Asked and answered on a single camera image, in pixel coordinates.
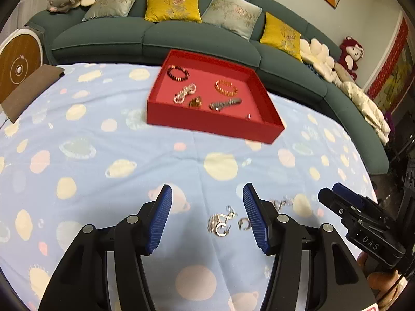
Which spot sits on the cream folded blanket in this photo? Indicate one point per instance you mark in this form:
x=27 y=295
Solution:
x=366 y=110

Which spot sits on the gold wrist watch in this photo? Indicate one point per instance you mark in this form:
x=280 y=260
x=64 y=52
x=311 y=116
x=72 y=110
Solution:
x=195 y=103

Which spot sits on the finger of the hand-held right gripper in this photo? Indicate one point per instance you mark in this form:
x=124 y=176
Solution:
x=351 y=196
x=340 y=205

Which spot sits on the yellow embroidered cushion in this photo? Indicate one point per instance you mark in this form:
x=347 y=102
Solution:
x=173 y=5
x=282 y=35

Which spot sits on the person's right hand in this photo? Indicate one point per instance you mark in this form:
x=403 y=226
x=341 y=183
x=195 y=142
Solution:
x=382 y=281

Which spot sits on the silver loop earring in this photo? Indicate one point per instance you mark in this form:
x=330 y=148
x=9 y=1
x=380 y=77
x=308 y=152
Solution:
x=230 y=214
x=278 y=203

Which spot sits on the red monkey plush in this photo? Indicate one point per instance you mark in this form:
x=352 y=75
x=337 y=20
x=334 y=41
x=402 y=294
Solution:
x=350 y=55

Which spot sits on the white flower cushion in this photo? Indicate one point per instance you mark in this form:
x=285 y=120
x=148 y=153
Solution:
x=317 y=58

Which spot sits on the grey embroidered cushion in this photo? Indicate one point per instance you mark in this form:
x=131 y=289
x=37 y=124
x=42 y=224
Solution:
x=112 y=1
x=231 y=13

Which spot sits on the red cardboard box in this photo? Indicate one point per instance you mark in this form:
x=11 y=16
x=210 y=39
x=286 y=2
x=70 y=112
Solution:
x=207 y=123

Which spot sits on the green sofa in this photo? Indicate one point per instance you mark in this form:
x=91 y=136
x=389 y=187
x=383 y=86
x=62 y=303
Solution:
x=194 y=35

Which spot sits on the red wall banner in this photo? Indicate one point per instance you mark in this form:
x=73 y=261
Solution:
x=389 y=55

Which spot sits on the yellow wall painting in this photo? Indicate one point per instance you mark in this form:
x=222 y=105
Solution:
x=400 y=81

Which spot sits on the beige pillow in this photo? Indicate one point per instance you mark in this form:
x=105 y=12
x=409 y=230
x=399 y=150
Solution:
x=343 y=73

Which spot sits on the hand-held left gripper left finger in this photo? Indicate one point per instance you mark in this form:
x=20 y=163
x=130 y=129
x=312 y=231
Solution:
x=160 y=220

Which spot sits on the white device with wooden disc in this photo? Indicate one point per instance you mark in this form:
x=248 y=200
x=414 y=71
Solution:
x=19 y=58

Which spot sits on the blue planet print tablecloth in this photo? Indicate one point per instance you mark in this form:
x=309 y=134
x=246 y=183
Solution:
x=97 y=142

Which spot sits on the brown notebook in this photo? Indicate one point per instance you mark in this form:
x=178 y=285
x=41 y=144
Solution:
x=32 y=90

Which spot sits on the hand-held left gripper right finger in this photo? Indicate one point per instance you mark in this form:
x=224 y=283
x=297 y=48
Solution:
x=254 y=220

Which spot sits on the silver wrist watch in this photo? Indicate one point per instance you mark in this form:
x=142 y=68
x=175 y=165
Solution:
x=223 y=104

